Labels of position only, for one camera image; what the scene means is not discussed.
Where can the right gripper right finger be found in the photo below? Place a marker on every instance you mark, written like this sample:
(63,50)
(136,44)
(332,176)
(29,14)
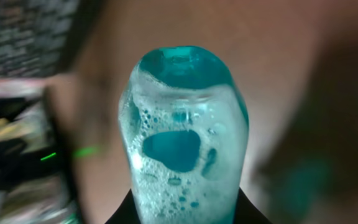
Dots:
(247,213)

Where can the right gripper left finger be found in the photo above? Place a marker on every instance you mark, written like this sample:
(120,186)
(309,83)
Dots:
(126,212)

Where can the blue Listerine mouthwash bottle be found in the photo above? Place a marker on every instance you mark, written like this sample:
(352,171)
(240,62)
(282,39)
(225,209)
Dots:
(185,128)

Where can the grey plastic mesh basket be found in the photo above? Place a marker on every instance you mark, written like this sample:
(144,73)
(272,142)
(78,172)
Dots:
(33,34)

